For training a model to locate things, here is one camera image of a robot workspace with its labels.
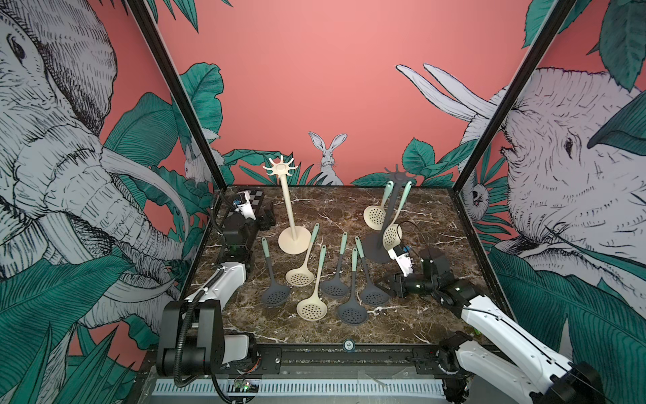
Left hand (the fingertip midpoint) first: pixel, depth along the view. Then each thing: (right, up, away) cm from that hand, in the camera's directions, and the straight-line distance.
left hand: (263, 200), depth 84 cm
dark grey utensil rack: (+40, -18, +14) cm, 46 cm away
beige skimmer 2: (+17, -37, 0) cm, 41 cm away
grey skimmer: (+3, -33, +2) cm, 33 cm away
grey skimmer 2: (+31, -38, 0) cm, 49 cm away
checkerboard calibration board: (-11, +3, +29) cm, 31 cm away
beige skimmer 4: (+39, -5, +9) cm, 41 cm away
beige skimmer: (+13, -28, +7) cm, 32 cm away
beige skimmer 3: (+45, -12, +5) cm, 47 cm away
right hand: (+38, -25, -7) cm, 46 cm away
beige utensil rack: (+7, -16, +17) cm, 24 cm away
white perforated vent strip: (+16, -54, -14) cm, 58 cm away
